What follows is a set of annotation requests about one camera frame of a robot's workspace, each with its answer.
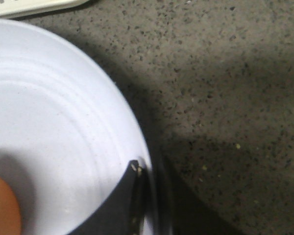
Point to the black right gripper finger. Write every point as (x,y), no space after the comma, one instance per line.
(123,212)

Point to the light blue plate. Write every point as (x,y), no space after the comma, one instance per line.
(67,133)

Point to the orange fruit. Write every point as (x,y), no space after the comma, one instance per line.
(10,218)

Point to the cream white tray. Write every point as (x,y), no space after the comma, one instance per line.
(17,8)

